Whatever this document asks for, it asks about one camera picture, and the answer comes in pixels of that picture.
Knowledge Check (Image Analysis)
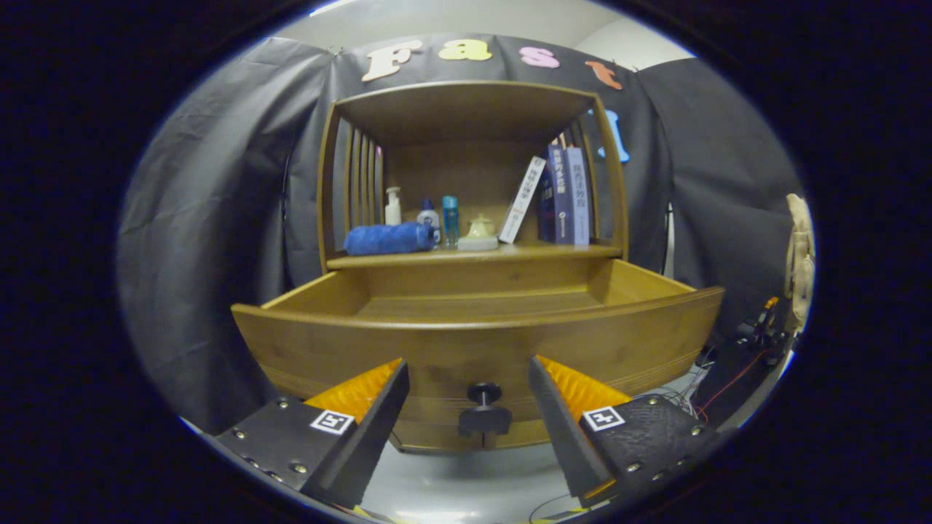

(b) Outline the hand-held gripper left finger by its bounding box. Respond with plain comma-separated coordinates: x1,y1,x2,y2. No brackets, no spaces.
215,357,411,510

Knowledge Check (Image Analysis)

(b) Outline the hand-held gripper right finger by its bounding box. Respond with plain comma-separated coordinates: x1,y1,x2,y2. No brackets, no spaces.
528,354,722,509

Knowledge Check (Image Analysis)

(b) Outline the black drawer knob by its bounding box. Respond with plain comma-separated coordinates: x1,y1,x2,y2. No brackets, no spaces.
458,383,513,438

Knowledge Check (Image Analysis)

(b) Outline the wooden cabinet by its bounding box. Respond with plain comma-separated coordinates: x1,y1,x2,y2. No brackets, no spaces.
317,80,631,453

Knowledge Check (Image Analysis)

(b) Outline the blue rolled towel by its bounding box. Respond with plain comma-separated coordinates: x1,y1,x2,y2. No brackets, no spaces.
344,222,435,256

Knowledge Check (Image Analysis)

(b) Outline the black light stand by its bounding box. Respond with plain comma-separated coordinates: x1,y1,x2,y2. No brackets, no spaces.
661,202,678,281

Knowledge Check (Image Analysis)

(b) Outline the white bottle blue cap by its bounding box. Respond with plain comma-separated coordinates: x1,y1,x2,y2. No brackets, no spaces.
416,198,442,245

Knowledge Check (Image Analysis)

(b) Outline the black device orange tip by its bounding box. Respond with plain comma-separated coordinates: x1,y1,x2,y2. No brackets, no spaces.
735,295,791,350

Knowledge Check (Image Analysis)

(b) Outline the dark blue book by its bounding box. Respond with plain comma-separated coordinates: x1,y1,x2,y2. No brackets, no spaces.
539,143,572,245

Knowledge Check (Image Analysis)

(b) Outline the pale blue book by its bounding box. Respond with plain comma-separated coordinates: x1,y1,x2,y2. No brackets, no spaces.
564,146,591,247

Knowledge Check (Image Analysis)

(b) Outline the white book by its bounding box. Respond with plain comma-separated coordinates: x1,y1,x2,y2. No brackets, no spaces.
498,156,547,245

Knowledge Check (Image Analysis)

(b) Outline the beige object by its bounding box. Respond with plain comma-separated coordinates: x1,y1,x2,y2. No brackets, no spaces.
784,193,816,336

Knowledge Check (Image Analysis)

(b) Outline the tangle of cables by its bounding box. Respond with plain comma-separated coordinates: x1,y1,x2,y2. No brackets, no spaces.
655,349,765,423

